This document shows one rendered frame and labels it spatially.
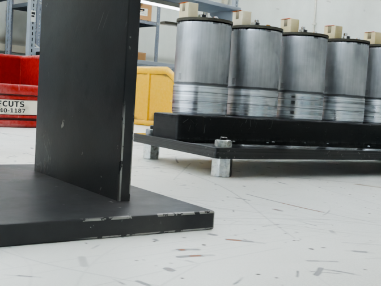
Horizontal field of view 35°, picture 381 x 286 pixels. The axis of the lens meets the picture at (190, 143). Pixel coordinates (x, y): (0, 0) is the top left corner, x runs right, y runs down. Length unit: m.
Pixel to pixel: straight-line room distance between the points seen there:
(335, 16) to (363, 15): 0.29
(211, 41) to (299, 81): 0.05
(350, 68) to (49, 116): 0.18
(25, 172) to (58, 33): 0.04
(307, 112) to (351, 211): 0.13
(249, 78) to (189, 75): 0.03
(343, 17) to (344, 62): 5.52
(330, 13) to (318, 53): 5.63
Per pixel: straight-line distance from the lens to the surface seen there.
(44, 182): 0.15
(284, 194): 0.19
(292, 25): 0.29
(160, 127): 0.26
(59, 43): 0.16
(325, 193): 0.20
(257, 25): 0.27
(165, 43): 6.08
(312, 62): 0.29
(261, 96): 0.27
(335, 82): 0.31
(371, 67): 0.33
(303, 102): 0.29
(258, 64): 0.27
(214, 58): 0.26
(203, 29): 0.26
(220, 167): 0.22
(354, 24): 5.77
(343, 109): 0.31
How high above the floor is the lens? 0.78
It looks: 4 degrees down
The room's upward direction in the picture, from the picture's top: 4 degrees clockwise
